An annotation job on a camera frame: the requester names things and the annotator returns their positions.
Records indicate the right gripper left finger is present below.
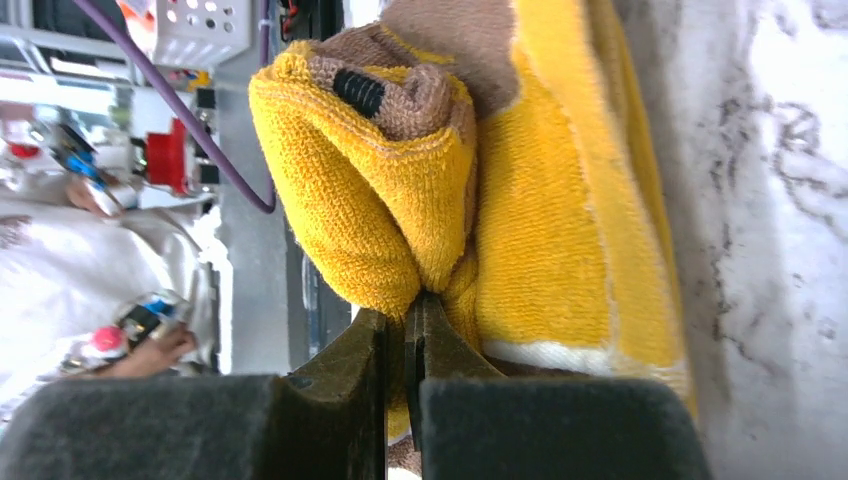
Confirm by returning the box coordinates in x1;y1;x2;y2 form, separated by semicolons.
1;310;387;479

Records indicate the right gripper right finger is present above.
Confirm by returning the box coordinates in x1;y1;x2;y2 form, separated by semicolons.
405;293;711;479

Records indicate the yellow towel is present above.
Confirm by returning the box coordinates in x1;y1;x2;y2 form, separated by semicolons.
249;1;697;479

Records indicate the white perforated basket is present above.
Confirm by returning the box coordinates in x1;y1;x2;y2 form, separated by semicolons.
148;0;256;71

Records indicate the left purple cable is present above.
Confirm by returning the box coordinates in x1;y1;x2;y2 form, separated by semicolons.
72;0;278;215

